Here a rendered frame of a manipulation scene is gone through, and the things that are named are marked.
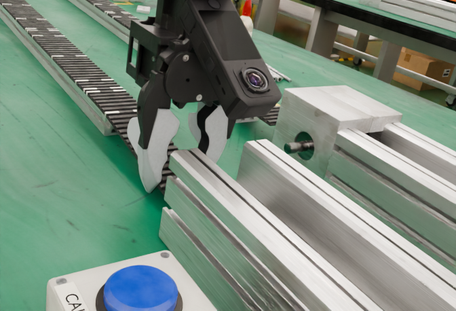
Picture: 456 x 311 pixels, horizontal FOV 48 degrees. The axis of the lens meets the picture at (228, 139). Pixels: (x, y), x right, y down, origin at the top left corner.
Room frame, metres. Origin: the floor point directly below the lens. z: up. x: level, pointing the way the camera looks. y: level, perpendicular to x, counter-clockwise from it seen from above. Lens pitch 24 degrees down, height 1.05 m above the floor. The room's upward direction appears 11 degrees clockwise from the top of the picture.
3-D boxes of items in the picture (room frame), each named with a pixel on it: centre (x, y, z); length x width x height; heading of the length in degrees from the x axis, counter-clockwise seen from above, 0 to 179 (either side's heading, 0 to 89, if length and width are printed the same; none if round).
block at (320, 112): (0.54, -0.11, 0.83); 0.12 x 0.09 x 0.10; 128
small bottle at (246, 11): (1.03, 0.01, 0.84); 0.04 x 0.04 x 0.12
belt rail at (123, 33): (1.05, 0.28, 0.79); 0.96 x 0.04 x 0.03; 38
